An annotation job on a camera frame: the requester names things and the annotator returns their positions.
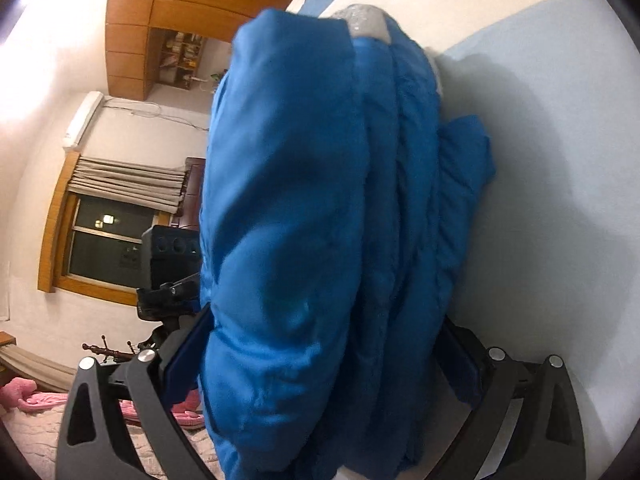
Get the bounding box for dark wooden coat rack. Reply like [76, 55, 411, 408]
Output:
[81, 335, 146, 364]

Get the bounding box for beige quilted mat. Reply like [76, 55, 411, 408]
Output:
[1, 391, 224, 479]

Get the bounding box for pink clothing on floor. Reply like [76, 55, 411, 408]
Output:
[0, 376, 206, 430]

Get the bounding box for dark wooden headboard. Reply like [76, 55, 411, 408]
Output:
[169, 157, 205, 231]

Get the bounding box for blue puffer jacket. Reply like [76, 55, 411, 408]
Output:
[200, 9, 495, 479]

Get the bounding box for blue and white bed sheet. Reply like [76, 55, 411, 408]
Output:
[290, 0, 639, 478]

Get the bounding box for white air conditioner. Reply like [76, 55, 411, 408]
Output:
[62, 90, 105, 152]

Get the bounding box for wooden wardrobe cabinets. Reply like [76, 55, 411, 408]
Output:
[105, 0, 292, 101]

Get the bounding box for grey roman blind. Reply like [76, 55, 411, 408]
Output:
[67, 156, 186, 214]

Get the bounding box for window with wooden frame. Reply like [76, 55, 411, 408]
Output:
[37, 152, 173, 307]

